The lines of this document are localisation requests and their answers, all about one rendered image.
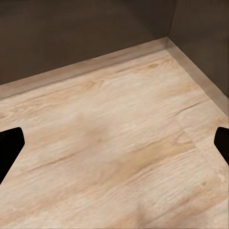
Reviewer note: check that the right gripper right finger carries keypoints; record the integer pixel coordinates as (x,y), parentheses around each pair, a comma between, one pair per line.
(221,141)

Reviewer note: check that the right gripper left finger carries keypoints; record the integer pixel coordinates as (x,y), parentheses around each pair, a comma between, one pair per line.
(11,143)

